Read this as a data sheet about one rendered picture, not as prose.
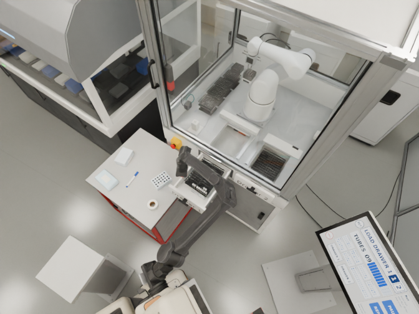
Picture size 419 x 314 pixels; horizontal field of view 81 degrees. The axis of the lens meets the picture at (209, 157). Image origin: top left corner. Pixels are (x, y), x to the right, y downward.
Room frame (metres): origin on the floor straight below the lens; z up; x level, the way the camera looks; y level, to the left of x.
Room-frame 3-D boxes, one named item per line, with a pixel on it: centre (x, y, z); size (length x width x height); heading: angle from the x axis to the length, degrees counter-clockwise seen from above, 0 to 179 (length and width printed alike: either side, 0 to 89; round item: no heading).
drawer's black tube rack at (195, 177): (0.74, 0.02, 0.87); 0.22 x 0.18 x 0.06; 148
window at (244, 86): (0.84, -0.09, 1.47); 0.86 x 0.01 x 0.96; 58
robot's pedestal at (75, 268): (0.14, 0.80, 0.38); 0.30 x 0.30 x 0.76; 64
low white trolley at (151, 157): (0.80, 0.47, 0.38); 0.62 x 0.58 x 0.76; 58
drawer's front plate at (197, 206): (0.56, 0.13, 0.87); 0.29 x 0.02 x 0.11; 58
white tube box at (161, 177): (0.73, 0.34, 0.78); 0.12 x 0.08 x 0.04; 133
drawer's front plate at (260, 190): (0.67, -0.31, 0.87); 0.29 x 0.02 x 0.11; 58
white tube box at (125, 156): (0.90, 0.64, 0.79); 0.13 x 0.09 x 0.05; 163
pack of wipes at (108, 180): (0.71, 0.72, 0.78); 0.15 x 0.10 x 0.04; 54
